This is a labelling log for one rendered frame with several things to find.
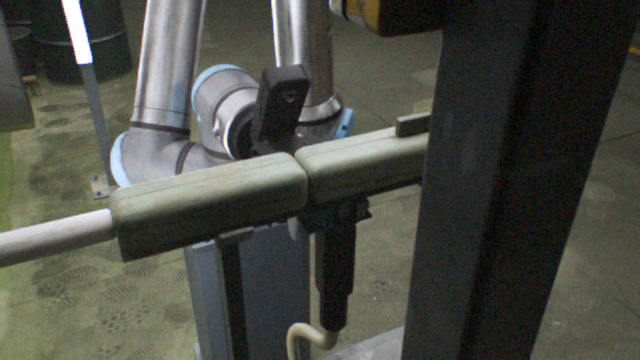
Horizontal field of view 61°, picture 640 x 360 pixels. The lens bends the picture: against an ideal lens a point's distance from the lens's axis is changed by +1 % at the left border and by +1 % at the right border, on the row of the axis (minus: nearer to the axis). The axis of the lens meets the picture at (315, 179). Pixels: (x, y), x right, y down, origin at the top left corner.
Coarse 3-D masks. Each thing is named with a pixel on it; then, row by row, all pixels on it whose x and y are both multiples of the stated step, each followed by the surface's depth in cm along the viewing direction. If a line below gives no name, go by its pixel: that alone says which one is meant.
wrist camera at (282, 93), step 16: (272, 80) 52; (288, 80) 52; (304, 80) 53; (272, 96) 53; (288, 96) 53; (304, 96) 55; (256, 112) 57; (272, 112) 55; (288, 112) 56; (256, 128) 58; (272, 128) 58; (288, 128) 59
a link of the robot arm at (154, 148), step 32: (160, 0) 78; (192, 0) 79; (160, 32) 78; (192, 32) 80; (160, 64) 78; (192, 64) 81; (160, 96) 78; (160, 128) 78; (128, 160) 79; (160, 160) 78
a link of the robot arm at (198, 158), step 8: (200, 144) 80; (192, 152) 78; (200, 152) 78; (208, 152) 74; (216, 152) 73; (184, 160) 77; (192, 160) 77; (200, 160) 77; (208, 160) 75; (216, 160) 74; (224, 160) 73; (232, 160) 73; (184, 168) 77; (192, 168) 77; (200, 168) 76; (208, 168) 76
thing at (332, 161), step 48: (336, 144) 47; (384, 144) 47; (144, 192) 41; (192, 192) 41; (240, 192) 42; (288, 192) 43; (336, 192) 46; (384, 192) 48; (0, 240) 37; (48, 240) 38; (96, 240) 40; (144, 240) 40; (192, 240) 42; (336, 240) 50; (336, 288) 53
